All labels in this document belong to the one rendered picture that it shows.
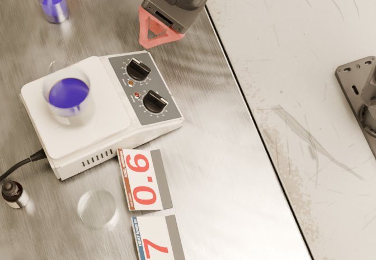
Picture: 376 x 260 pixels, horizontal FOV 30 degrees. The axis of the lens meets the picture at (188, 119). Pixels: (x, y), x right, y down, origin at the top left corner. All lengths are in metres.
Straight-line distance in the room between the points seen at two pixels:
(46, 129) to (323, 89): 0.42
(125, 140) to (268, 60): 0.27
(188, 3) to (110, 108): 0.19
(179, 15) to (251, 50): 0.24
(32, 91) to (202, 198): 0.28
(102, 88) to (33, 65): 0.17
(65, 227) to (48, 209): 0.03
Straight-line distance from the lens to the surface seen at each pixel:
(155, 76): 1.03
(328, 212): 1.02
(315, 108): 1.07
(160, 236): 0.98
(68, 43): 1.11
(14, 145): 1.06
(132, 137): 0.98
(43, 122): 0.97
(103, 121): 0.95
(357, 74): 1.10
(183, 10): 0.90
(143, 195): 0.98
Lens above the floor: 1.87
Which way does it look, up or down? 68 degrees down
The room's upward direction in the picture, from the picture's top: 2 degrees clockwise
